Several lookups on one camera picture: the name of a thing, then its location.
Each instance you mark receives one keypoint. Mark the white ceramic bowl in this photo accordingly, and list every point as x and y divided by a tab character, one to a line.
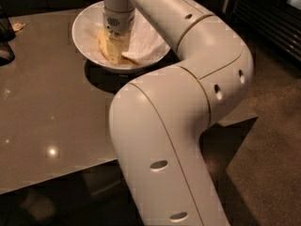
85	37

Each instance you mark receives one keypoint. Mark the black mesh object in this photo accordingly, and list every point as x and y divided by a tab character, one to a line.
6	35

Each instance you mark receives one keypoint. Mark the yellow banana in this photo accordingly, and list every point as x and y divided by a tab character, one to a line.
101	43

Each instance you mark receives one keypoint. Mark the white paper sheet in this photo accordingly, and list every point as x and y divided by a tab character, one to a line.
146	45

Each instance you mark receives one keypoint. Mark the small crumpled tan scrap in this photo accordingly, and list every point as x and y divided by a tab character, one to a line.
18	26

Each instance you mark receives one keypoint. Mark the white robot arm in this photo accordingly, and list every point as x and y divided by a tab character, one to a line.
156	120

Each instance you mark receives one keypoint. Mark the white perforated gripper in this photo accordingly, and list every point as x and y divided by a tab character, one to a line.
119	23

